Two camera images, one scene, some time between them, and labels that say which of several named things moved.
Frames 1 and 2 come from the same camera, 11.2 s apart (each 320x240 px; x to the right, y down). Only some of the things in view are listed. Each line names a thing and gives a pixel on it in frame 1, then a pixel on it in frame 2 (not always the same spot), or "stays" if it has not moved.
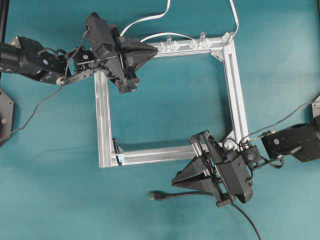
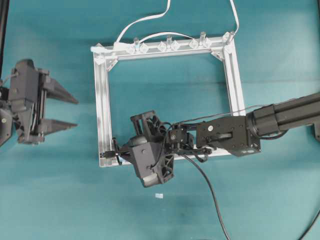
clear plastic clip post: x=202 y=43 stays
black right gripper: x=202 y=173 to x=149 y=125
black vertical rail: x=4 y=9 stays
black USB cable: x=155 y=195 to x=110 y=154
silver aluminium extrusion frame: x=225 y=45 stays
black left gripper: x=122 y=59 to x=30 y=126
